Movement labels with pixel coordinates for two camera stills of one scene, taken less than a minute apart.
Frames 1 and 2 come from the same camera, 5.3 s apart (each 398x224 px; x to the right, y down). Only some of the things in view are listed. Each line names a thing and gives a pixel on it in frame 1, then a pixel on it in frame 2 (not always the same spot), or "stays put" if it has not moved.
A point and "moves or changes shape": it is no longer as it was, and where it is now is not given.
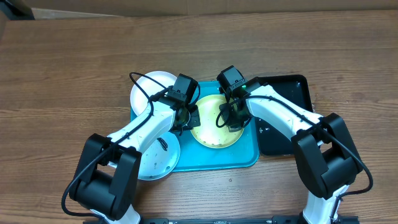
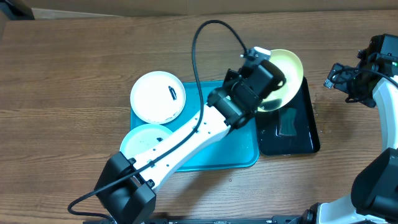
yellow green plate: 208,134 moves or changes shape
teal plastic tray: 193,156 stays put
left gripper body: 191,119 to 231,79
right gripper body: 232,116 to 352,84
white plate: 139,99 stays put
